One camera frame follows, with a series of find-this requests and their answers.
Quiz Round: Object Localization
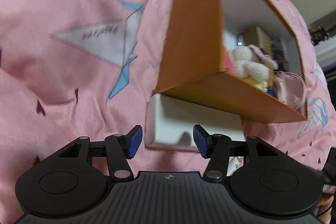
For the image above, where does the white crochet bunny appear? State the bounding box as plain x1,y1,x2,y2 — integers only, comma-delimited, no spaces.
228,44,279,79

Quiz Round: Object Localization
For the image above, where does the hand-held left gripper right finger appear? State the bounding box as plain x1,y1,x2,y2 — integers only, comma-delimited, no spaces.
193,124,283,180

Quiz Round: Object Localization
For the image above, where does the orange cardboard box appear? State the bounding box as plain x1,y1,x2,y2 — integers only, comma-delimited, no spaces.
154,0,308,124

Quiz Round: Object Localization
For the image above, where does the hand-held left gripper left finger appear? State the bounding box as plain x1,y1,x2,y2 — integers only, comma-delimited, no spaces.
56,124,143,179

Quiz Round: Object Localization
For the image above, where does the white box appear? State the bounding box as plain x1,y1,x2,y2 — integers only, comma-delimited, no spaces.
145,93,244,152

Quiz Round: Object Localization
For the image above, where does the pink cloth bag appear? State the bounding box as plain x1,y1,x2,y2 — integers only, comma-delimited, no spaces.
273,70,307,109

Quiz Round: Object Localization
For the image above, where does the pink printed duvet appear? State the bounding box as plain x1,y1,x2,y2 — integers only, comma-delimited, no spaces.
0,0,336,214

